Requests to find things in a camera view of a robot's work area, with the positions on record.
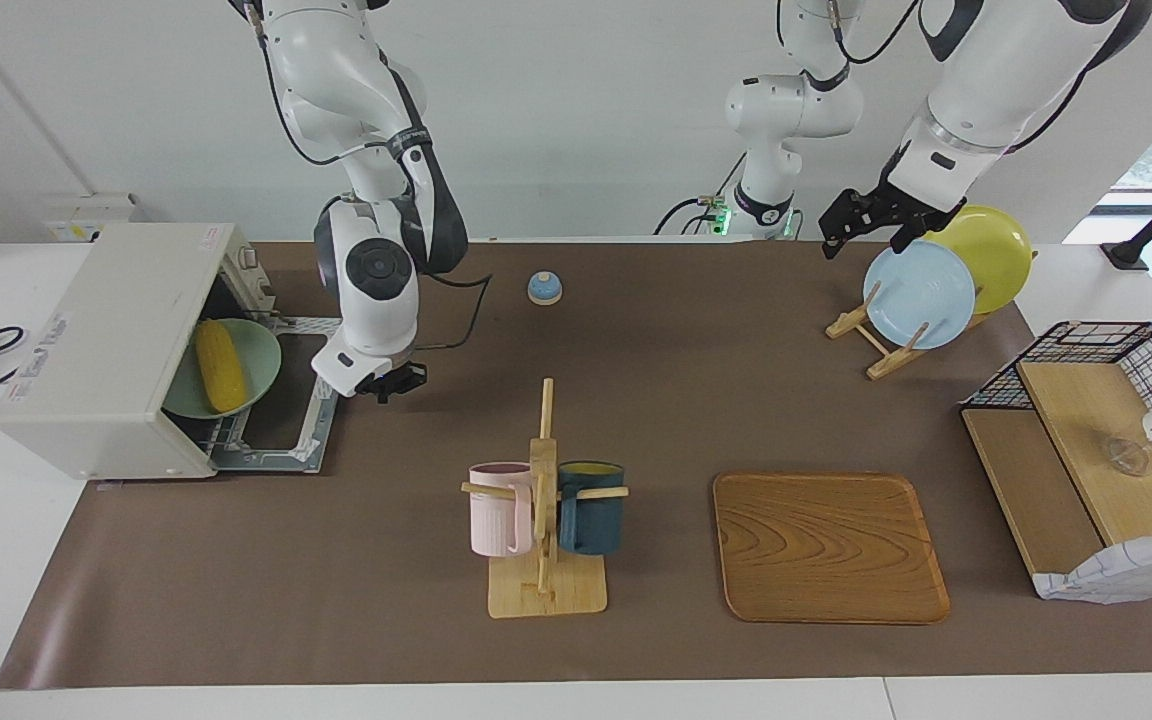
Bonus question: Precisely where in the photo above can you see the toaster oven glass door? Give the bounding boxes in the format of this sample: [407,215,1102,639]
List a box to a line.
[208,316,345,474]

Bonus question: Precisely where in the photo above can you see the pale green plate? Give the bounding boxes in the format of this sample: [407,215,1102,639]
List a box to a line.
[162,318,283,420]

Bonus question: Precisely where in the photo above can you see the yellow corn cob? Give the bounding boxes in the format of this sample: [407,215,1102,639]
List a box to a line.
[195,319,247,413]

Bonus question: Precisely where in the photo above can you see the beige toaster oven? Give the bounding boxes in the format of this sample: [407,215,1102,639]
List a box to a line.
[0,222,282,481]

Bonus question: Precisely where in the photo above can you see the light blue plate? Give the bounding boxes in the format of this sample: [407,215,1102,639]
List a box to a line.
[863,240,977,350]

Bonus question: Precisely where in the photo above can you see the yellow plate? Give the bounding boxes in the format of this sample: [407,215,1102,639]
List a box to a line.
[926,205,1034,315]

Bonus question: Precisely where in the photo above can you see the wooden plate rack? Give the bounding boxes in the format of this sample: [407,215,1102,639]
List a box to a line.
[826,280,997,381]

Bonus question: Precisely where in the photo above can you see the pink mug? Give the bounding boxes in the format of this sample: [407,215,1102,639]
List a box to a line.
[468,462,535,557]

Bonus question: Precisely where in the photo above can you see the brown table mat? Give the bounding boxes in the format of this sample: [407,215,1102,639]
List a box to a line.
[0,240,1152,691]

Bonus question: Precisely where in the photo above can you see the dark blue mug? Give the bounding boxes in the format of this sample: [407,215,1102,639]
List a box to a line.
[558,461,626,556]

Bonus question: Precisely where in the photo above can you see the wooden mug tree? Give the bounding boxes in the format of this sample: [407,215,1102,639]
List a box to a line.
[461,378,630,619]

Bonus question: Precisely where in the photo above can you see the light wooden board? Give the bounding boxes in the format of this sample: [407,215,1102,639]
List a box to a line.
[1018,360,1152,546]

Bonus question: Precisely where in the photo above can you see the dark wooden board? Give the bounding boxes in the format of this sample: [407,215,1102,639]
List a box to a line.
[963,408,1107,601]

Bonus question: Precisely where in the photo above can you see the small clear glass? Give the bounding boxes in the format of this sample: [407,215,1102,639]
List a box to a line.
[1101,437,1152,477]

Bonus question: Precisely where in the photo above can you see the brown wooden tray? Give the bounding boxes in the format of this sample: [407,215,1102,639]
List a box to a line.
[714,472,951,625]

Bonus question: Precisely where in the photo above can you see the white checked cloth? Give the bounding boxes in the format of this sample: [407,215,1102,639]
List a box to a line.
[1033,527,1152,605]

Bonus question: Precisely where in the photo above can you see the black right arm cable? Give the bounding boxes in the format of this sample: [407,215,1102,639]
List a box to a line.
[254,0,493,353]

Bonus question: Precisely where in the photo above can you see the oven wire rack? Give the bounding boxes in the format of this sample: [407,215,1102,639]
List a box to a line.
[198,408,249,453]

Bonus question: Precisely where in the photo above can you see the black base cables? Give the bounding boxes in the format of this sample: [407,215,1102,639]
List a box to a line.
[654,150,749,238]

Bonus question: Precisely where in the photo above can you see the white wall socket box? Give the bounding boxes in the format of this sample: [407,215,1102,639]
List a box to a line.
[41,193,137,244]

